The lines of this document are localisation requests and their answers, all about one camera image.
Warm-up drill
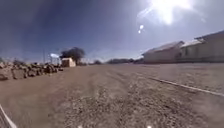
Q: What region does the pale building with sloped roof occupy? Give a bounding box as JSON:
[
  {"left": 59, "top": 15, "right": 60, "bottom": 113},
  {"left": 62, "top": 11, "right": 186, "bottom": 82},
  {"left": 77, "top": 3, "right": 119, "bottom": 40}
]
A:
[{"left": 180, "top": 30, "right": 224, "bottom": 64}]

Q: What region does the distant row of trees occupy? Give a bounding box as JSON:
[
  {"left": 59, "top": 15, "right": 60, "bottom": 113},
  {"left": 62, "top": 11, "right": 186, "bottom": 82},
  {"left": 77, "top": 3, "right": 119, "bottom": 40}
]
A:
[{"left": 92, "top": 57, "right": 145, "bottom": 65}]

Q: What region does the pile of rocks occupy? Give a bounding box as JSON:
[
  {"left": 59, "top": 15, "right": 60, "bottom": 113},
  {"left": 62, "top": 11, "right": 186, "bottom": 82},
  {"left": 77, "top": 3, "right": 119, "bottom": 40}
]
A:
[{"left": 0, "top": 61, "right": 65, "bottom": 82}]

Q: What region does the white signboard on posts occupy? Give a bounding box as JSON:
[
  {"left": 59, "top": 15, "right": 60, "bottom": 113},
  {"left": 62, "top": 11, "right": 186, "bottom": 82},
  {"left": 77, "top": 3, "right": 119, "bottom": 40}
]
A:
[{"left": 49, "top": 52, "right": 61, "bottom": 66}]

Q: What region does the dark broad tree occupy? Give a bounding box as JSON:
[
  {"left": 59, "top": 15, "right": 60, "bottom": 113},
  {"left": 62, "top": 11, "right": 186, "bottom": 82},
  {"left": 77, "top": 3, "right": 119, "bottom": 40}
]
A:
[{"left": 59, "top": 46, "right": 86, "bottom": 66}]

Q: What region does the small beige building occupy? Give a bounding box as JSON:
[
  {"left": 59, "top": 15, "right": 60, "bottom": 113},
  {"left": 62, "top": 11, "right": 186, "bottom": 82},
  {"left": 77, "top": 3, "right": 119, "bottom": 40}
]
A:
[{"left": 61, "top": 57, "right": 77, "bottom": 68}]

